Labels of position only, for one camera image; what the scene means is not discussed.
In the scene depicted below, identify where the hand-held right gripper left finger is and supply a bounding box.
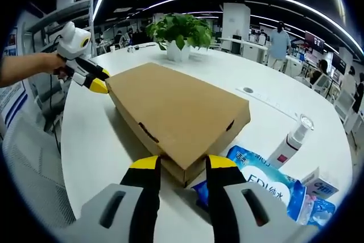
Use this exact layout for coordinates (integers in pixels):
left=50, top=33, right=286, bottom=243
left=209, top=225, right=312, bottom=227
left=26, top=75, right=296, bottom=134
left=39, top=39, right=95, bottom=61
left=80, top=154, right=162, bottom=243

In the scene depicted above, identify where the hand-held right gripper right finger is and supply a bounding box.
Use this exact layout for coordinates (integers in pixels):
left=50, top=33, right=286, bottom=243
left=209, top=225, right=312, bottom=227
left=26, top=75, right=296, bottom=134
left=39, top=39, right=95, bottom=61
left=205, top=154, right=288, bottom=243

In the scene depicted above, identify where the blue white soft wipes pack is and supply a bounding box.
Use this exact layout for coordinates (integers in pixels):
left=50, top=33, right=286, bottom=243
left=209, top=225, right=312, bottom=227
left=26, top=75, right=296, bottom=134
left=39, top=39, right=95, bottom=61
left=190, top=145, right=302, bottom=212

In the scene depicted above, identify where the brown cardboard shoe box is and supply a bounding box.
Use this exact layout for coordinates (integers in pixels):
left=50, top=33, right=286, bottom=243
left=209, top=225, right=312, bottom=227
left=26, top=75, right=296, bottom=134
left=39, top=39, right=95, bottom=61
left=105, top=62, right=251, bottom=188

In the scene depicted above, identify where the small white carton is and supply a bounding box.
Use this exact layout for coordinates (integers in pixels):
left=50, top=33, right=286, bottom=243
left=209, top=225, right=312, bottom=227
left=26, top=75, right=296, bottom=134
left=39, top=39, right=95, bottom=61
left=301, top=167, right=341, bottom=198

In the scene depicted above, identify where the person's left hand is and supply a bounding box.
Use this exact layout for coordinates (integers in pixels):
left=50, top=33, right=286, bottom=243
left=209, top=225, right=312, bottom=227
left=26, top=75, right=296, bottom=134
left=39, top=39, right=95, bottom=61
left=42, top=52, right=71, bottom=81

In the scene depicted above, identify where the metal storage shelf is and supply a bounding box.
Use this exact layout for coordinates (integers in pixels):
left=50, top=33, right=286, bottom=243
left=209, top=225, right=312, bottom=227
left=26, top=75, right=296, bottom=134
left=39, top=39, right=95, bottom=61
left=25, top=0, right=96, bottom=56

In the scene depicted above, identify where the green plant in white pot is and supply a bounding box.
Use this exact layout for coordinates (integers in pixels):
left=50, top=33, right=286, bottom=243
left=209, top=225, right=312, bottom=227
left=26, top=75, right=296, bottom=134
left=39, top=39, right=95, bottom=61
left=145, top=13, right=213, bottom=62

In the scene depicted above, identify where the grey mesh office chair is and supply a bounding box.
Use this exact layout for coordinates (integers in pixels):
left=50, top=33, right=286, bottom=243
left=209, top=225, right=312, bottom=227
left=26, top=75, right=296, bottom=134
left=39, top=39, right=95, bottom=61
left=1, top=112, right=76, bottom=232

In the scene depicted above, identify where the white office chair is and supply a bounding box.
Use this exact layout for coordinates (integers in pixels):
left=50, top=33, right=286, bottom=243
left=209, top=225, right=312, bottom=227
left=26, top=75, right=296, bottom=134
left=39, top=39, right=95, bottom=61
left=312, top=73, right=333, bottom=96
left=335, top=89, right=356, bottom=124

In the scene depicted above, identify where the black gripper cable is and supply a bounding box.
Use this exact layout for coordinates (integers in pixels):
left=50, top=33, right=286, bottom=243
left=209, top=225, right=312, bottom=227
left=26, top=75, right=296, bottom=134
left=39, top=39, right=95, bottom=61
left=48, top=73, right=62, bottom=153

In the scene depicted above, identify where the wall poster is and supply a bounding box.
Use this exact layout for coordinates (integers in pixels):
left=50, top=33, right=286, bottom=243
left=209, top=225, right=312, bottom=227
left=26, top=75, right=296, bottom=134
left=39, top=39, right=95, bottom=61
left=0, top=29, right=29, bottom=124

